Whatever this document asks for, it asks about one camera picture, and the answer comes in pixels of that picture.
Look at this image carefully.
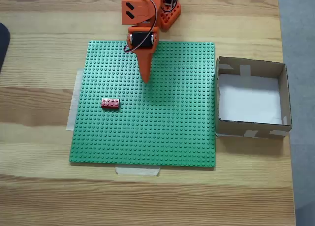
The long masking tape strip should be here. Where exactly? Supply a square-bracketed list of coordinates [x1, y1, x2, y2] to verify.
[65, 69, 84, 132]

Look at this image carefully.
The white paper box lining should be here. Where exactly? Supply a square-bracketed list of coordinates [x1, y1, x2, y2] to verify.
[218, 74, 283, 125]

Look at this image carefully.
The brown cardboard box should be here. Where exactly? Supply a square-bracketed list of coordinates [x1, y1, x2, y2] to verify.
[215, 55, 293, 140]

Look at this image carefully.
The red lego block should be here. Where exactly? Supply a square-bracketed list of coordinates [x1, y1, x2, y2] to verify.
[101, 98, 122, 111]

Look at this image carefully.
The black red servo cable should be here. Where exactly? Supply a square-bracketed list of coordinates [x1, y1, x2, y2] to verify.
[124, 0, 160, 53]

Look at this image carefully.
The short masking tape strip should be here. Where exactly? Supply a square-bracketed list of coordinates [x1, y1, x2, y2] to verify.
[115, 165, 162, 177]

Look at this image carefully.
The black rounded object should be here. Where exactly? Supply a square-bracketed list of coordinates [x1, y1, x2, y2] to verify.
[0, 22, 11, 75]

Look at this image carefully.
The green lego baseplate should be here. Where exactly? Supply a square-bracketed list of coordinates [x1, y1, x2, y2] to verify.
[68, 40, 217, 169]

